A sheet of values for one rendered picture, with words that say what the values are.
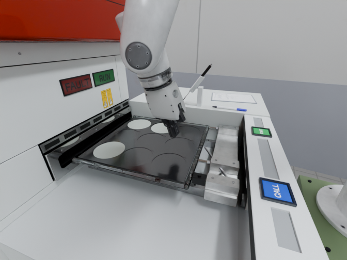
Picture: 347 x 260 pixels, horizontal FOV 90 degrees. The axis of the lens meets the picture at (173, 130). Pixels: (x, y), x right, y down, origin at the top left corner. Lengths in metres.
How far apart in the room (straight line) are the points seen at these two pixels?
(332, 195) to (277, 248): 0.31
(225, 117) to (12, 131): 0.68
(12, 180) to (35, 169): 0.05
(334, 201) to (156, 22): 0.55
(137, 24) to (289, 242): 0.40
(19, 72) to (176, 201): 0.50
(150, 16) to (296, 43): 1.74
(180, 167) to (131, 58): 0.32
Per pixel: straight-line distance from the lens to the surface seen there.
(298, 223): 0.37
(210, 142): 0.74
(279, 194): 0.40
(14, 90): 0.54
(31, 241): 0.56
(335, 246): 0.50
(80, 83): 0.65
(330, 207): 0.56
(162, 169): 0.50
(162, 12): 0.33
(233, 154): 0.62
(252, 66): 1.98
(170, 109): 0.45
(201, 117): 0.77
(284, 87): 2.00
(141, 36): 0.32
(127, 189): 0.57
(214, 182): 0.46
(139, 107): 0.86
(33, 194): 0.63
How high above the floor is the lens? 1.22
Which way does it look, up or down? 27 degrees down
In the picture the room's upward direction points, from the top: straight up
